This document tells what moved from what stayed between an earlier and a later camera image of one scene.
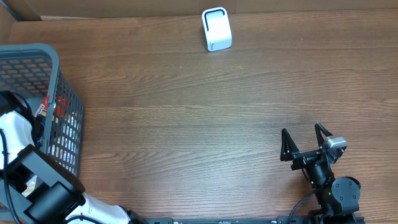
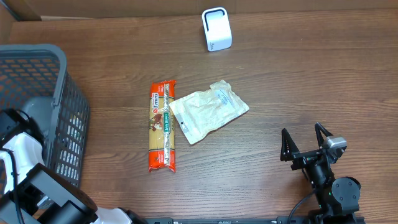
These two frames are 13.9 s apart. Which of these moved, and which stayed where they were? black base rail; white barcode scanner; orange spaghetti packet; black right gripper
Moved: orange spaghetti packet
Stayed: black base rail; white barcode scanner; black right gripper
